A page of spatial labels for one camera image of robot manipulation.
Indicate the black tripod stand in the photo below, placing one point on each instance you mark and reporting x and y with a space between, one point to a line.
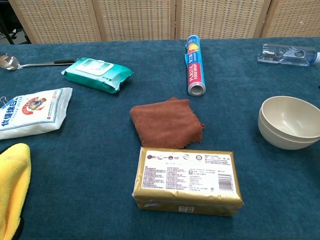
7 33

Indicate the white sugar bag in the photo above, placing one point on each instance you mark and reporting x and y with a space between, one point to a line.
32 120

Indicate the clear plastic water bottle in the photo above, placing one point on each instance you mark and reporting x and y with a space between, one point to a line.
282 56

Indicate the wicker folding screen panel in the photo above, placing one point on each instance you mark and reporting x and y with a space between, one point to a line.
295 17
220 17
135 20
57 20

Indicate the gold wrapped tissue pack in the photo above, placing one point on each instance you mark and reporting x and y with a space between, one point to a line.
187 180

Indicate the blue table cloth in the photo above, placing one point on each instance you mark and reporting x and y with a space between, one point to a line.
100 150

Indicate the blue plastic food wrap roll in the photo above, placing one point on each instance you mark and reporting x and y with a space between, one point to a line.
196 75

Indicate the green wet wipes pack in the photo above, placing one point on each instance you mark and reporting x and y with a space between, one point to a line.
100 75

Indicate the metal binder clip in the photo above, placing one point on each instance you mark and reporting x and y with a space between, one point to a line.
3 101

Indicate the yellow cloth black trim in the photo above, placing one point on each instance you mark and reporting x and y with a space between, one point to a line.
12 187

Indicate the brown folded cloth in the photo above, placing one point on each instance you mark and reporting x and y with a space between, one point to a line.
165 122

